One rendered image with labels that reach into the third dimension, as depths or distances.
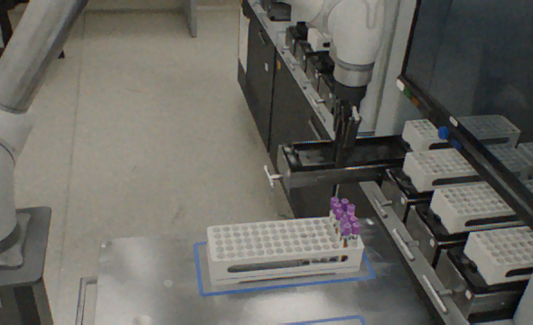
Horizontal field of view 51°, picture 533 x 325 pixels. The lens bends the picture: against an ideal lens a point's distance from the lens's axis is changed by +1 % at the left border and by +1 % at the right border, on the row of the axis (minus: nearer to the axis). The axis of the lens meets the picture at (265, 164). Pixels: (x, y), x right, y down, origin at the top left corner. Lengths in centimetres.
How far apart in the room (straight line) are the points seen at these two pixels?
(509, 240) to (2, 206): 106
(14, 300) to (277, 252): 64
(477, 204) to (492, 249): 15
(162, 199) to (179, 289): 156
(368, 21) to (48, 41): 69
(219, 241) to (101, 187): 170
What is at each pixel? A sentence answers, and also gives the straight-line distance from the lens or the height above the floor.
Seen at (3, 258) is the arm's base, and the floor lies 72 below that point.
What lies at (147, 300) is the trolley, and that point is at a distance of 107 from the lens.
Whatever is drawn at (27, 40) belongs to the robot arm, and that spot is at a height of 113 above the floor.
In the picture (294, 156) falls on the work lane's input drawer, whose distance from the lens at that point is 145.
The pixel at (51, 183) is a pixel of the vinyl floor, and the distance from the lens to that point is 281.
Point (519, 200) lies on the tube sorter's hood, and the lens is 115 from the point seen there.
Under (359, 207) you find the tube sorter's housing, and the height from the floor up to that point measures 60.
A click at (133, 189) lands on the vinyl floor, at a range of 270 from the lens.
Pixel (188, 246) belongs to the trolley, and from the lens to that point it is 116.
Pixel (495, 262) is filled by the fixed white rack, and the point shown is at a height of 86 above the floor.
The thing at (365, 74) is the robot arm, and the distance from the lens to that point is 130.
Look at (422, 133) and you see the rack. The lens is 156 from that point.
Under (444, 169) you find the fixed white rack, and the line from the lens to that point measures 142.
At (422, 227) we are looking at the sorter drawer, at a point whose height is 80.
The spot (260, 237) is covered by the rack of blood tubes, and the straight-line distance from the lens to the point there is 109.
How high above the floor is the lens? 161
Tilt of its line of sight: 34 degrees down
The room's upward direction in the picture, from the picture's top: 4 degrees clockwise
